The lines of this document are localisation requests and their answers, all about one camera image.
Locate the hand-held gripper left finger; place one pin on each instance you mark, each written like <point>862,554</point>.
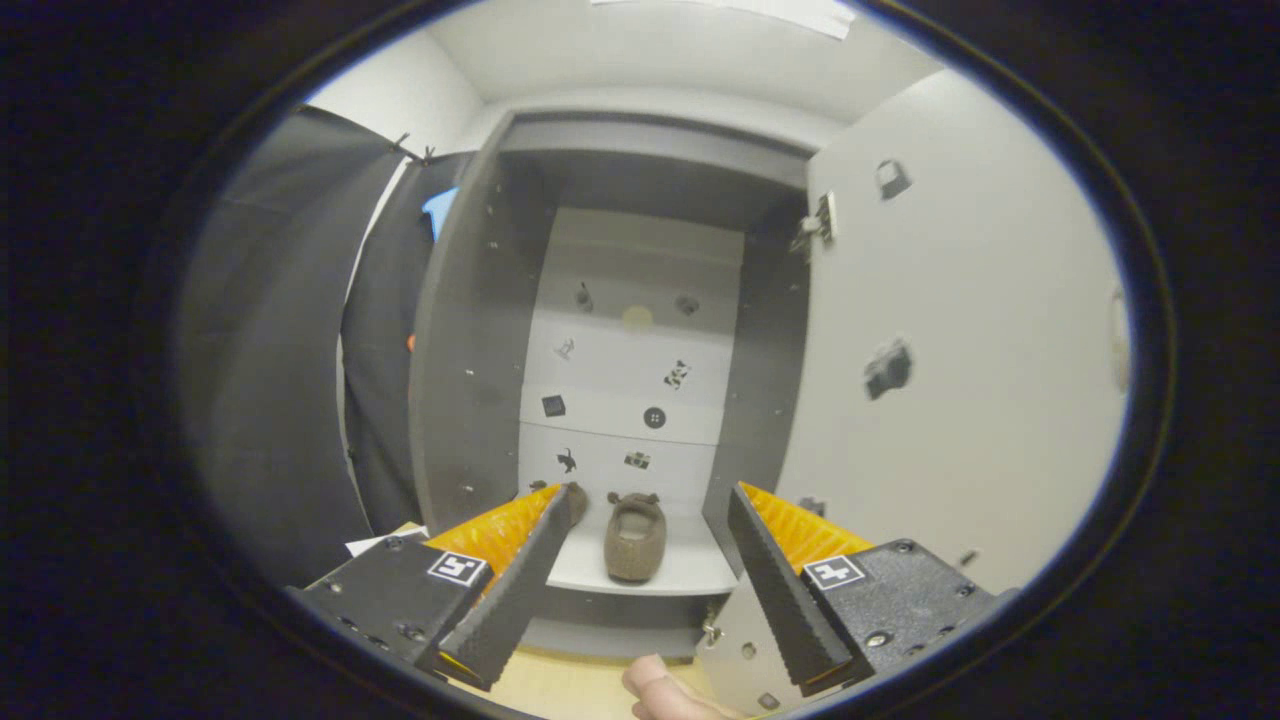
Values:
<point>520,590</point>

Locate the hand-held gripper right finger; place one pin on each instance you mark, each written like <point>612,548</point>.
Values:
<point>785,590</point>

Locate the brown plush shoe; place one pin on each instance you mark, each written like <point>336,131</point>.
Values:
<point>578,500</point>
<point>635,545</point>

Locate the grey shoe cabinet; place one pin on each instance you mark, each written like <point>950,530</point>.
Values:
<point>470,350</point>

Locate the white shoe cabinet door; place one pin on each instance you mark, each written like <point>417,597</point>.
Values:
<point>980,300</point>

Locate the white book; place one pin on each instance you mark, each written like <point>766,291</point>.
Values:
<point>385,542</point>

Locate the black backdrop cloth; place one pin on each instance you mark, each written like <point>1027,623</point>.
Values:
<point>270,350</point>

